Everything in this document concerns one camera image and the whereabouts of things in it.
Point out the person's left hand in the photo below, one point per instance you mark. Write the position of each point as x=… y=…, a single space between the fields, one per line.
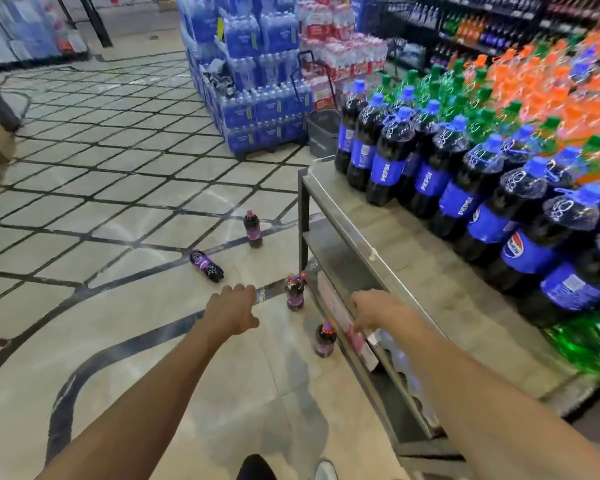
x=230 y=312

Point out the person's right hand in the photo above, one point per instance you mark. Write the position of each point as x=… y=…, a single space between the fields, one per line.
x=385 y=309

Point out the purple soda bottle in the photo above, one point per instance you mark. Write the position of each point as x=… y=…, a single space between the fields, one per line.
x=325 y=342
x=207 y=267
x=294 y=294
x=253 y=229

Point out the person's left forearm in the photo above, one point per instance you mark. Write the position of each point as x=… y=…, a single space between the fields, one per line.
x=140 y=414

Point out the person's right forearm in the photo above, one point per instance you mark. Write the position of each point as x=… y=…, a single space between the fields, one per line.
x=490 y=409

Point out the group of green soda bottles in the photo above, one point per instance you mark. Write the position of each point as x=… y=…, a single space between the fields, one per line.
x=455 y=89

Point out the dark metal display table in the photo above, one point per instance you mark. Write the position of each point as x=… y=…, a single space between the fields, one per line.
x=405 y=264

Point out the shrink-wrapped water bottle pack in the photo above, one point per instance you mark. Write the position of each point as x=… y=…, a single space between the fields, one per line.
x=410 y=374

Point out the row of blue label colas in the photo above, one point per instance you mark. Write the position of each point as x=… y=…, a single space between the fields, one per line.
x=460 y=194

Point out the black shorts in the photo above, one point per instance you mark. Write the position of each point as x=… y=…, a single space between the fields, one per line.
x=255 y=469

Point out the green fizzy drink bottle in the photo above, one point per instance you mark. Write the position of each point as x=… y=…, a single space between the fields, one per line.
x=585 y=339

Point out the stack of blue drink packs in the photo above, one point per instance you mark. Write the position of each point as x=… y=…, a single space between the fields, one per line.
x=245 y=104

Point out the stack of red label water packs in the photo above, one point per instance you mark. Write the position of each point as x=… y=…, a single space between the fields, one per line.
x=340 y=49

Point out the black soft drink shelf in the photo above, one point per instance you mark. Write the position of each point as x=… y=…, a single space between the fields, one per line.
x=480 y=29

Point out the stack of white cartons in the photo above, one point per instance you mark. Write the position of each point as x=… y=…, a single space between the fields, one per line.
x=25 y=29

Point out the black gate post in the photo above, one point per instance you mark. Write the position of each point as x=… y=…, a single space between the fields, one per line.
x=96 y=22

